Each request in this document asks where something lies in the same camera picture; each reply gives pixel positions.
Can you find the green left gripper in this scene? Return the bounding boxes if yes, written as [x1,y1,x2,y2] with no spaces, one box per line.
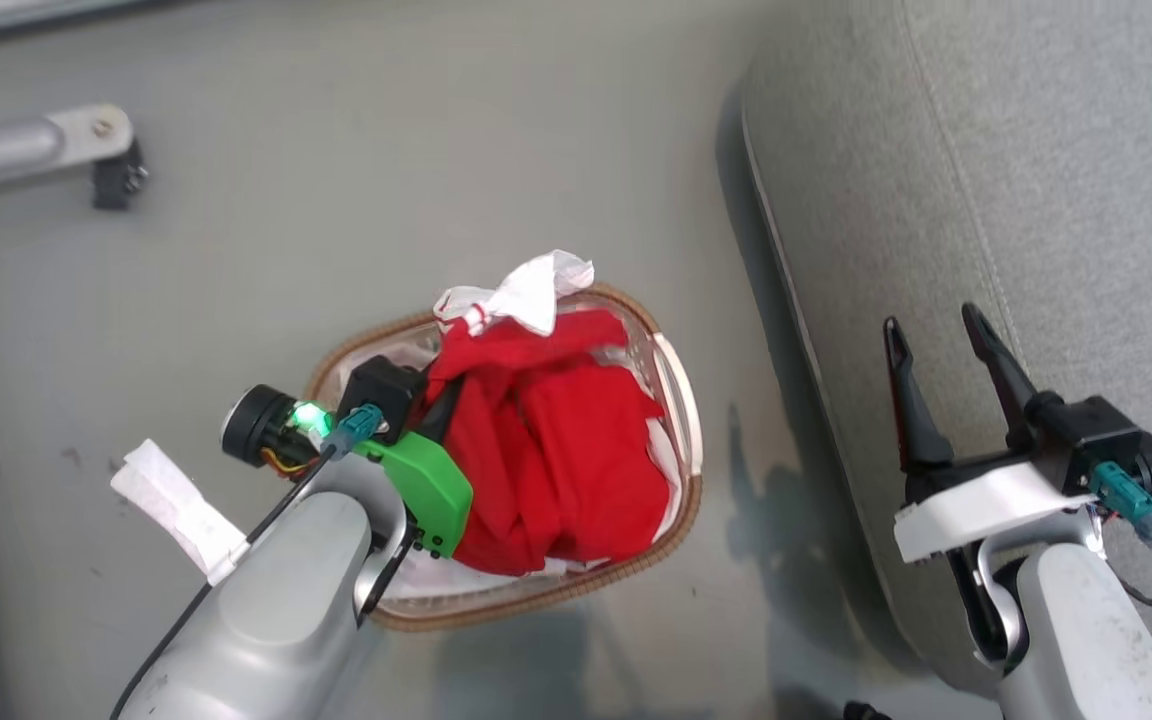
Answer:
[221,375,474,558]

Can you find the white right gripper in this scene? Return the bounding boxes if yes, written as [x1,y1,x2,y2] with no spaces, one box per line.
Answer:
[883,303,1107,563]

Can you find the red and white garment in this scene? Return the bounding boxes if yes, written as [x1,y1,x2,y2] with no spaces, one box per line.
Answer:
[423,250,672,578]

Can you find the white basket liner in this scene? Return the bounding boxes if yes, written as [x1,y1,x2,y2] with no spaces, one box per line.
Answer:
[336,320,687,603]

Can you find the white laundry basket brown rim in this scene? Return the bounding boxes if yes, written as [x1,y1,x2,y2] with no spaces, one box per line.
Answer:
[304,283,705,633]

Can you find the grey fabric sofa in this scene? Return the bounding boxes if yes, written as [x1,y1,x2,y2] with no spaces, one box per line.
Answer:
[741,0,1152,701]

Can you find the white paper tag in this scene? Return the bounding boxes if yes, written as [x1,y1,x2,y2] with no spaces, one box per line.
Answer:
[111,438,249,586]

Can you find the black caster wheel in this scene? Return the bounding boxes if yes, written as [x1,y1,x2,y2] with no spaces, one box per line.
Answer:
[91,140,149,211]

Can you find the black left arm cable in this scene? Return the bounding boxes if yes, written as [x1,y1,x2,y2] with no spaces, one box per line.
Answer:
[111,403,417,720]

